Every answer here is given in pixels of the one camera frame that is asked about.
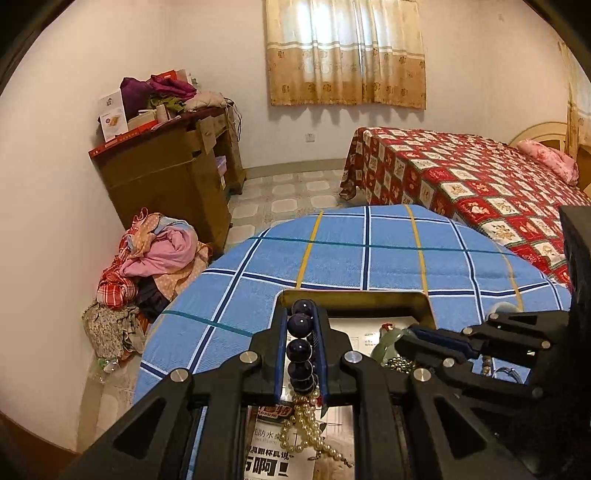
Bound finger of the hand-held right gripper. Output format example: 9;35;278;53
407;324;546;400
461;309;573;358

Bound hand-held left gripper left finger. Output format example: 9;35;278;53
60;302;289;480

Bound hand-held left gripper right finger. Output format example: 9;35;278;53
314;302;536;480

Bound dark purple bead bracelet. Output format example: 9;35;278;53
286;299;319;394

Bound pearl necklace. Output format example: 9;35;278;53
278;385;354;467

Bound translucent green bangle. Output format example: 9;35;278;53
369;327;416;365

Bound pink metal tin box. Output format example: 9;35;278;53
244;290;437;480

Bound silver wristwatch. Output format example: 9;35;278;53
492;364;526;384

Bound printed paper sheet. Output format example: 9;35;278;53
245;316;416;480

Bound blue plaid tablecloth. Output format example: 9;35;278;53
134;204;573;480

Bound pink pillow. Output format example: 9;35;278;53
516;139;580;186

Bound cream wooden headboard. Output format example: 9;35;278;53
508;121;571;153

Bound bed with red quilt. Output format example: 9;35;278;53
339;126;591;291

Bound pink garment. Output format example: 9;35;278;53
120;226;199;278

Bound beige patterned curtain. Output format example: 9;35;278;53
264;0;428;110
556;41;591;158

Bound clear plastic bottles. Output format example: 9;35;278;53
88;355;126;382

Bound floral grey cloth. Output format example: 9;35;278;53
82;300;148;361

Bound red plaid cloth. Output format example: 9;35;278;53
97;270;139;309

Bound orange floral garment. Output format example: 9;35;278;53
127;208;163;250

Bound brown wooden desk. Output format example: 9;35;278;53
89;107;247;259

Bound flat red box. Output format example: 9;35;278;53
89;129;141;160

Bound beige pink folded cloth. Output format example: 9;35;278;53
184;91;227;113

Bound tan cardboard box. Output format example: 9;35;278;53
127;111;158;131

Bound olive green cloth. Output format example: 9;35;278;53
148;96;186;114

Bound white cardboard box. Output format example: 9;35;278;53
98;89;129;143

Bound magenta cloth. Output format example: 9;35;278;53
148;75;197;100

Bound purple cloth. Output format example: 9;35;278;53
120;76;153;118

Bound orange box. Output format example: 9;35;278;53
150;69;192;85

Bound gold bead bracelet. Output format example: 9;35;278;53
384;356;419;373

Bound dark cables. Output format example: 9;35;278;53
224;97;243;140

